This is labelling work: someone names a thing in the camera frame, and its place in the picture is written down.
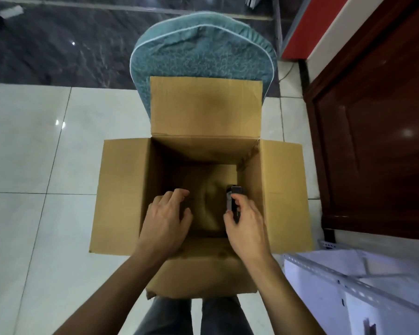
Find teal fabric chair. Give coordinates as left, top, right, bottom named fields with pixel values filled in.
left=130, top=12, right=279, bottom=119

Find person's left hand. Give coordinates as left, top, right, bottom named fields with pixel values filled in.
left=135, top=189, right=194, bottom=264

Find person's right hand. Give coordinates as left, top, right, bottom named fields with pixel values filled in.
left=223, top=193, right=273, bottom=267

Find small printed brown carton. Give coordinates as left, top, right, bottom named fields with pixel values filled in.
left=89, top=76, right=313, bottom=299

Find person's grey trouser legs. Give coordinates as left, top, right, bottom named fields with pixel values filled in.
left=134, top=296, right=254, bottom=335

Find dark wooden door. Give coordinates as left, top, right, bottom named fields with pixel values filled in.
left=306, top=0, right=419, bottom=241

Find person's right forearm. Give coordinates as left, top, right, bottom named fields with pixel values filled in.
left=251, top=255, right=327, bottom=335

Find white metal shelving rack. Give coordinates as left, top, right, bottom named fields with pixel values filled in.
left=282, top=237, right=419, bottom=335

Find white power strip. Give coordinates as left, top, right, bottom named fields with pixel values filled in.
left=0, top=5, right=25, bottom=20

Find slim black green-label box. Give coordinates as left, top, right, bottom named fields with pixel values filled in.
left=226, top=185, right=247, bottom=224

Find person's left forearm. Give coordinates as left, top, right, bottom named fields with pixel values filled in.
left=56, top=251, right=167, bottom=335

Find glass door with metal frame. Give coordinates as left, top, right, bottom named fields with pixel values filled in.
left=246, top=0, right=286, bottom=61

